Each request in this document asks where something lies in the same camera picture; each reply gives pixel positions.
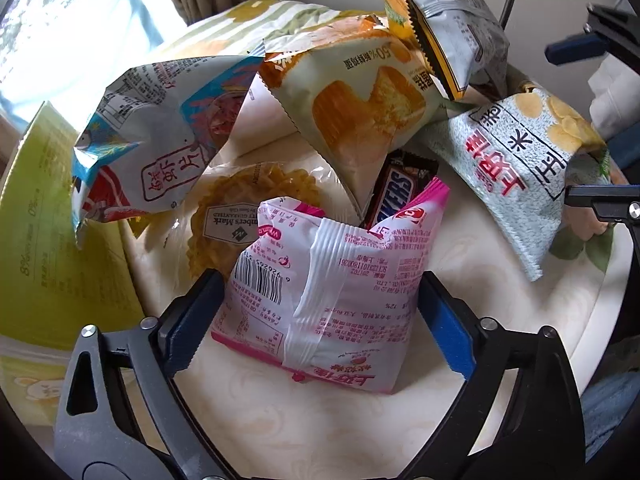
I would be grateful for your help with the grey-green corn chips packet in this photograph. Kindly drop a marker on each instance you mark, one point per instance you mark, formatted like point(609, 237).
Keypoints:
point(505, 170)

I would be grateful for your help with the clear-wrapped round pastry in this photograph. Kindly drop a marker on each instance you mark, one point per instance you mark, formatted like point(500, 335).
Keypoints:
point(225, 220)

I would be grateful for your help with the yellow-green cardboard box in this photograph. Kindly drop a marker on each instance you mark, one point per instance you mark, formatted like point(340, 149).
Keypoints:
point(50, 260)

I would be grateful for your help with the grey snack packet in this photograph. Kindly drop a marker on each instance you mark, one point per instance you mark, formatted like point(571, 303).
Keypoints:
point(450, 15)

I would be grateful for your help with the golden snack packet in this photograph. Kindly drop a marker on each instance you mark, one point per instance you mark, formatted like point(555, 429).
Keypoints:
point(142, 222)

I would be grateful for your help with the window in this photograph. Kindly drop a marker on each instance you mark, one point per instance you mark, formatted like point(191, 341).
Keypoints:
point(50, 10)

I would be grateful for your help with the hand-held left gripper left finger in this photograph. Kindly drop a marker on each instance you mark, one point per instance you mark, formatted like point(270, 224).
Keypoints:
point(182, 330)

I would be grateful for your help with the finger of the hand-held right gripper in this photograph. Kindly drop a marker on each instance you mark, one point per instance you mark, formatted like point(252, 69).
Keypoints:
point(575, 49)
point(610, 202)

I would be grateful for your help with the pink snack packet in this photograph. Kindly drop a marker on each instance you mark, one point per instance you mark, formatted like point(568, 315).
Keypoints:
point(340, 285)

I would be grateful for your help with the orange bread packet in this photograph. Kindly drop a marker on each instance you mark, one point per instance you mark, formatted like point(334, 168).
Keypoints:
point(360, 105)

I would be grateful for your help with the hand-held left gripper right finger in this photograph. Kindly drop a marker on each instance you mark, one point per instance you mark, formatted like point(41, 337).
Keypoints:
point(450, 332)

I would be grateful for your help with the blue shrimp chips packet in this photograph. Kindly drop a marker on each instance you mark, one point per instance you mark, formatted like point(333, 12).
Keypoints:
point(150, 125)

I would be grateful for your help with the brown chocolate bar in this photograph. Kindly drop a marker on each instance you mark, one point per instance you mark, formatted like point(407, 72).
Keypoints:
point(395, 190)

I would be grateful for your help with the person's blue jeans leg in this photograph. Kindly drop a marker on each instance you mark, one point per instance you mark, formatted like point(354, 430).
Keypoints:
point(612, 420)

